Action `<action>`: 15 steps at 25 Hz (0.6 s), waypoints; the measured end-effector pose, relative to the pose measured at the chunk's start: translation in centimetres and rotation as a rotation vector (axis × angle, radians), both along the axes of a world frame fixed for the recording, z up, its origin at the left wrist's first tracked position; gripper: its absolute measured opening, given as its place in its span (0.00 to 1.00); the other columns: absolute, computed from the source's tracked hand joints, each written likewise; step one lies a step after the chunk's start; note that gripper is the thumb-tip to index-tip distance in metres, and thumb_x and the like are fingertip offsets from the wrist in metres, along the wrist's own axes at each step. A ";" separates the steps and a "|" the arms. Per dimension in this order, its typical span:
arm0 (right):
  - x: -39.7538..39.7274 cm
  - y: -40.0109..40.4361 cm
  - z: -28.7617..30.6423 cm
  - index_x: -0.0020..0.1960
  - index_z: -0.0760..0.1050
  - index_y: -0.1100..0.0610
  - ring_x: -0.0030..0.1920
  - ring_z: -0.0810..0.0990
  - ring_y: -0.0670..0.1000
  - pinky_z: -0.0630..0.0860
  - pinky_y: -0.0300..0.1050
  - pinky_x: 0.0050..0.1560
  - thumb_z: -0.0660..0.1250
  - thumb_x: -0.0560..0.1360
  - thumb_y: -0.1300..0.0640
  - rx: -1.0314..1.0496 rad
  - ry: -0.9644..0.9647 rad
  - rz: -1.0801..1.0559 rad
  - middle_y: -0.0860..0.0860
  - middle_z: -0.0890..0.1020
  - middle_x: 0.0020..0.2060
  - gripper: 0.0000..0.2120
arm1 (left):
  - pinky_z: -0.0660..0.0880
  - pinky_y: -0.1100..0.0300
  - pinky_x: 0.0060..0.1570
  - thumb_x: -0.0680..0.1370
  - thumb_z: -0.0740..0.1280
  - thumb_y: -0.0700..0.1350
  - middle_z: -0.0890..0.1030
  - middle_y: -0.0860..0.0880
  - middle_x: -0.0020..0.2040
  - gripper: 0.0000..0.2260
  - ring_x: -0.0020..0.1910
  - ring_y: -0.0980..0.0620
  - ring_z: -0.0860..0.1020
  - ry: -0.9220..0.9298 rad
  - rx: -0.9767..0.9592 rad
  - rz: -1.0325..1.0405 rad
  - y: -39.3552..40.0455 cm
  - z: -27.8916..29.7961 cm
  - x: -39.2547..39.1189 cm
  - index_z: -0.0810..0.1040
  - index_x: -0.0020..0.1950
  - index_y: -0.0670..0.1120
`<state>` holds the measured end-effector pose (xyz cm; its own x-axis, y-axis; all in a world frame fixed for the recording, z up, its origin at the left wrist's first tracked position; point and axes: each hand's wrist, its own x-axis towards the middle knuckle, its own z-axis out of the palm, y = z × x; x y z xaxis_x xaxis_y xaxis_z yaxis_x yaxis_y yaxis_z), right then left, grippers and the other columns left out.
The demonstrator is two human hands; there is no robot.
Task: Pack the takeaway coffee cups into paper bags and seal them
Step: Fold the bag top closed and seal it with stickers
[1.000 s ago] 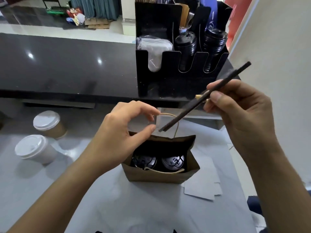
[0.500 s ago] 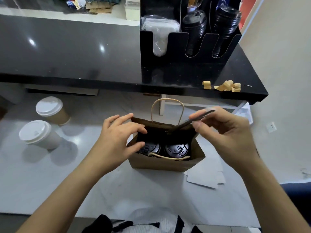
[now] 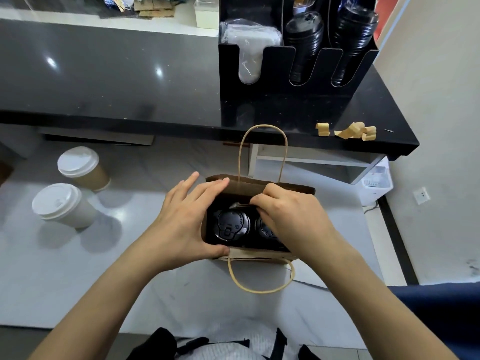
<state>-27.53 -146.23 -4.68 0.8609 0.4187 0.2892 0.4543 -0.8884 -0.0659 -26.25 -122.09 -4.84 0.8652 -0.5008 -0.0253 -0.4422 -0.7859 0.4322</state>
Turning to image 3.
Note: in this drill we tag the person's left hand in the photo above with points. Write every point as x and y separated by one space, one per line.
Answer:
184 228

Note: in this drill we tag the white support panel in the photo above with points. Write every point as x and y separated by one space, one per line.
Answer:
19 140

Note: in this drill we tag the black acrylic organizer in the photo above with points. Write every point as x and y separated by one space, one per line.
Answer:
300 105

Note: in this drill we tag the red banner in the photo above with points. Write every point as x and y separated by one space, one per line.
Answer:
386 7

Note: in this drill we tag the person's right forearm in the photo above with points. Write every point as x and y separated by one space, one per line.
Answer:
390 311

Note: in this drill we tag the white wall socket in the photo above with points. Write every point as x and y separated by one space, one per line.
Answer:
422 195

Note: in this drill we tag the white box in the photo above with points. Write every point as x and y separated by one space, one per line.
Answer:
207 11

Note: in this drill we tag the person's white shirt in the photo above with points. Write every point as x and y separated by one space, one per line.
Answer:
225 337

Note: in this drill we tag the row of tan tape strips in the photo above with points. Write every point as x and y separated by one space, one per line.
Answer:
322 129

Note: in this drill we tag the stack of white paper sheets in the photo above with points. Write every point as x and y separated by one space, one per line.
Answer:
313 273

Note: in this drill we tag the black body harness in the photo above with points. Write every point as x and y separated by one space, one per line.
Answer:
150 347

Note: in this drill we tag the black lid coffee cup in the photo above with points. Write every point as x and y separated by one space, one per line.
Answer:
264 232
231 223

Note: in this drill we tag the plastic wrapped white pack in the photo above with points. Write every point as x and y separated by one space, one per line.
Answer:
251 45

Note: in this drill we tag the tan paper sleeve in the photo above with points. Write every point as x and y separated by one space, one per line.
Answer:
303 3

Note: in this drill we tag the person's left forearm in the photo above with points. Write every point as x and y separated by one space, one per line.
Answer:
105 315

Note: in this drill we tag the tan coffee cup white lid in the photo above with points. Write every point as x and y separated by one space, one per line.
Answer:
79 162

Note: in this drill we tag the person's right hand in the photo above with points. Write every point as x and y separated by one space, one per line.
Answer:
300 221

